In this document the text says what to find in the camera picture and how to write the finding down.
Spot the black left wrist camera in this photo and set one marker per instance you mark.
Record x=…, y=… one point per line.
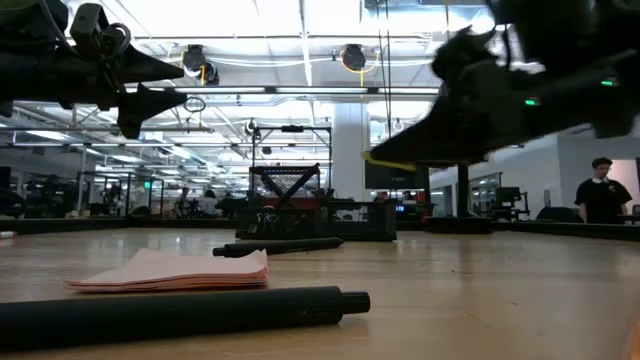
x=92, y=25

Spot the black background frame rig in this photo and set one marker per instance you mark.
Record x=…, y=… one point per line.
x=292, y=129

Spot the black aluminium table frame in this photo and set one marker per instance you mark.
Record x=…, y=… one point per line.
x=100, y=225

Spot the black background monitor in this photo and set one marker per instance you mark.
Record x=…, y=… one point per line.
x=395, y=177

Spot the black mesh desk organizer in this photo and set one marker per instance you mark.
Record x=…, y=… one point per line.
x=350, y=222

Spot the black background robot station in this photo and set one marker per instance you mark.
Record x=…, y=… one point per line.
x=507, y=200

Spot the person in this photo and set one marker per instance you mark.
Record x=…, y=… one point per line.
x=602, y=197
x=184, y=201
x=209, y=204

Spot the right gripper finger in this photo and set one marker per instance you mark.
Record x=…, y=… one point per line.
x=460, y=125
x=450, y=164

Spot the yellow sticky note pad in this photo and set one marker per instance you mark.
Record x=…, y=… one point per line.
x=390, y=163

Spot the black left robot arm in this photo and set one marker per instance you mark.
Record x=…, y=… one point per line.
x=25, y=25

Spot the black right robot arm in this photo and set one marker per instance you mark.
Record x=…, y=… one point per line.
x=575, y=30

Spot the orange pencil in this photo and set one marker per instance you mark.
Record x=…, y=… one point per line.
x=635, y=345

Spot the small white red object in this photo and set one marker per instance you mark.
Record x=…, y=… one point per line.
x=6, y=234

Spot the pink sticky note pad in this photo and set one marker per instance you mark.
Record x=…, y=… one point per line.
x=175, y=272

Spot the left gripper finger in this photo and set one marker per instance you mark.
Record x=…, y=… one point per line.
x=145, y=107
x=147, y=70

